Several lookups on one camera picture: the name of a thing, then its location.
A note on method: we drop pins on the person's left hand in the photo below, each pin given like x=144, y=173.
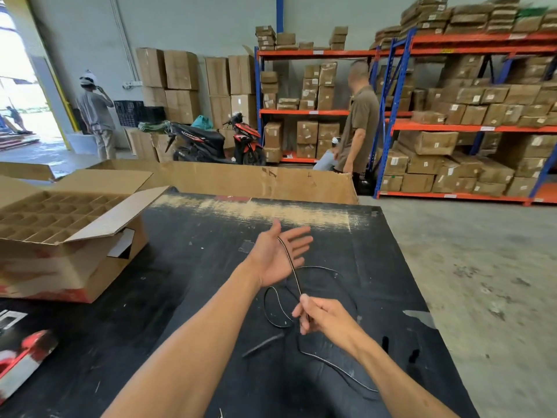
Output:
x=269, y=261

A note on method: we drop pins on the person's right hand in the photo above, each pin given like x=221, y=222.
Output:
x=333, y=319

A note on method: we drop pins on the person's left little finger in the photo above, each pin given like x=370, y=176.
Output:
x=290, y=270

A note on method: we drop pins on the person's left thumb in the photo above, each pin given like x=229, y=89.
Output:
x=272, y=232

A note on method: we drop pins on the person's left middle finger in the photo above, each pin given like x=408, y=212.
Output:
x=304, y=242

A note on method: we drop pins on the person's right fingers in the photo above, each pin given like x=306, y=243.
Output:
x=310, y=315

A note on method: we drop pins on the person's left forearm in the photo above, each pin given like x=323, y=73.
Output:
x=196, y=343

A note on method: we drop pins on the person's right forearm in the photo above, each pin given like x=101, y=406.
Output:
x=400, y=378

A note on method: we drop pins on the large long cardboard box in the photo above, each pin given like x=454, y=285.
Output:
x=261, y=182

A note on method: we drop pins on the brown cartons on narrow rack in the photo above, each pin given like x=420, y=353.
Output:
x=307, y=132

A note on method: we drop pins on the black and red scooter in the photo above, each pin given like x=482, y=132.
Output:
x=204, y=145

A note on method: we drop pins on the narrow orange blue shelf rack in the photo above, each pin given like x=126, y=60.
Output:
x=304, y=112

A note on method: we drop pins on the teal bag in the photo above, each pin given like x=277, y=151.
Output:
x=202, y=123

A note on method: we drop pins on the leaning cardboard sheets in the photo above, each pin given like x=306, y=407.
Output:
x=143, y=145

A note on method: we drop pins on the green folded cloth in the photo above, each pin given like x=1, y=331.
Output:
x=152, y=126

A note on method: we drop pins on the small black plastic crate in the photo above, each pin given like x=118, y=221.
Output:
x=155, y=115

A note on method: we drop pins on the wide orange blue shelf rack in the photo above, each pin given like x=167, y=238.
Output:
x=435, y=126

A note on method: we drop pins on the stack of tall cardboard boxes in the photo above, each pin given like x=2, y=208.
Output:
x=180, y=82

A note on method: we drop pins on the large black plastic crate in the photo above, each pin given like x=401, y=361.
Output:
x=129, y=113

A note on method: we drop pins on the open cardboard box with dividers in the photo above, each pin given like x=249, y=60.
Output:
x=87, y=274

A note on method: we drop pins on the white panel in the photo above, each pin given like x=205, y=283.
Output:
x=82, y=144

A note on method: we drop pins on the blue steel column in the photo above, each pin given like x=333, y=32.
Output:
x=279, y=12

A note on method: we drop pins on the brown cartons on wide rack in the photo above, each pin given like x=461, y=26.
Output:
x=474, y=100

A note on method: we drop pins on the red and white printed carton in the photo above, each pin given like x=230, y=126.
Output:
x=26, y=350

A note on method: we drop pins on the green flat box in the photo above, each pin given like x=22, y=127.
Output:
x=533, y=12

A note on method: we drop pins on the white wall junction box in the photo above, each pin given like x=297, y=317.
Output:
x=132, y=84

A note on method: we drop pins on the white wall pipe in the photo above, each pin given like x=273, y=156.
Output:
x=122, y=34

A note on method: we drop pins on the yellow door frame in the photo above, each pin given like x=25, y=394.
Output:
x=48, y=60

